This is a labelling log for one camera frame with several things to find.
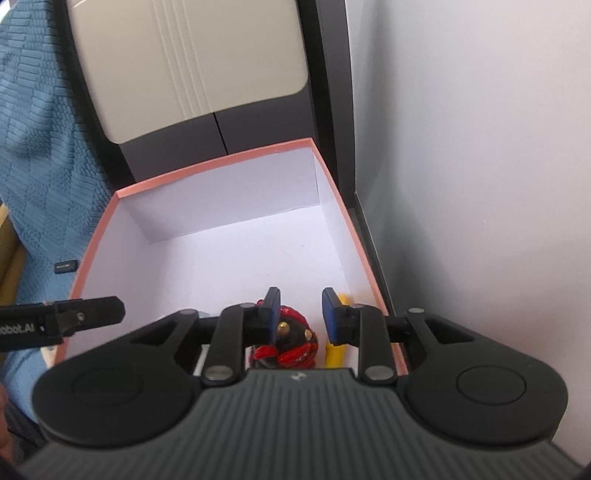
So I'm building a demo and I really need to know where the yellow cylindrical tool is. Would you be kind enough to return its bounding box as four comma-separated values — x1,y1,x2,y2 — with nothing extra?
323,292,355,369

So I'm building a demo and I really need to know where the red black toy figure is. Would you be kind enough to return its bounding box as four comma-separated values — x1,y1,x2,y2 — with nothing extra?
249,305,318,370

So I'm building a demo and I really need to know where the person's left hand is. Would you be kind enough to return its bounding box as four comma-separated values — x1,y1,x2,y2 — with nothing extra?
0,385,13,464

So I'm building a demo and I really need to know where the small black usb device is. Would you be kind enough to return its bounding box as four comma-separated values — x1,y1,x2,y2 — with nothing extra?
54,259,79,274

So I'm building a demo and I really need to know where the pink cardboard box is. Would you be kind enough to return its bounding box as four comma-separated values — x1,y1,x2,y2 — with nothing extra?
55,139,386,360

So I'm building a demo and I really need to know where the blue textured chair cover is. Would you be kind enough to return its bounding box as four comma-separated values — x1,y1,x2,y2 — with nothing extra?
0,0,116,421

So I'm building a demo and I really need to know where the beige folding chair back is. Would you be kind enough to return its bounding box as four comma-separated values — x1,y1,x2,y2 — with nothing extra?
67,0,308,144

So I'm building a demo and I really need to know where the yellow bed frame edge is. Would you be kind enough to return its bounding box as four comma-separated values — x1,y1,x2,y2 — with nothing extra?
0,204,26,306

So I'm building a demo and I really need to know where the grey chair frame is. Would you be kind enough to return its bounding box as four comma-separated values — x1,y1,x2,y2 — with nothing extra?
50,0,399,319

